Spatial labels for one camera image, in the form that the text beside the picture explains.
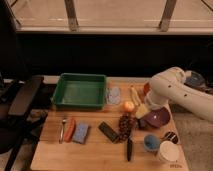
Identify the yellow-white gripper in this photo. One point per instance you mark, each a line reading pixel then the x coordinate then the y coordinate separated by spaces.
pixel 141 111

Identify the blue sponge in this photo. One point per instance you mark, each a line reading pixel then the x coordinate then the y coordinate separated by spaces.
pixel 80 133

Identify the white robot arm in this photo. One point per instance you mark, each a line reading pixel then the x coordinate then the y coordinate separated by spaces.
pixel 170 85

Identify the dark small box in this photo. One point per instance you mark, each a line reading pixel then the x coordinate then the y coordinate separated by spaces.
pixel 142 124

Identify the orange round fruit toy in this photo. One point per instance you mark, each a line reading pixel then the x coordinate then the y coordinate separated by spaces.
pixel 128 106

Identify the brown grape bunch toy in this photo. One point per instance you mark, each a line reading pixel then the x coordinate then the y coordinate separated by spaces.
pixel 126 123

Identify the purple bowl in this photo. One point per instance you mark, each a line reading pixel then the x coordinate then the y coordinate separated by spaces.
pixel 158 118

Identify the red plate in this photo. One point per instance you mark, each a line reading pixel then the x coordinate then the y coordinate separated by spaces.
pixel 146 88

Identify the blue small bowl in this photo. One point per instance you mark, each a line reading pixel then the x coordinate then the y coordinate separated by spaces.
pixel 151 143

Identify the dark striped round lid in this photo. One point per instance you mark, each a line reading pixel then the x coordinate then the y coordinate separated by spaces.
pixel 171 136

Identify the black rectangular block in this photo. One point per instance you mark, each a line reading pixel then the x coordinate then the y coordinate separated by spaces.
pixel 108 132

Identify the white cup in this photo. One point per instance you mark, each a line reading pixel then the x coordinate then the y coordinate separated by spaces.
pixel 168 152

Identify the green plastic tray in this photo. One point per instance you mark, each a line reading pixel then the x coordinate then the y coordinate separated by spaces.
pixel 85 91

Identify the blue bowl on side table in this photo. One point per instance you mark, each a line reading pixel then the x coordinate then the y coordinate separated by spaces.
pixel 194 79

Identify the black office chair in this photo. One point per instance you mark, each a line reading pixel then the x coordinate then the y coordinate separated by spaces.
pixel 14 126

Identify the black handled knife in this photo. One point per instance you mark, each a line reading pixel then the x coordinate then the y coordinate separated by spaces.
pixel 129 149

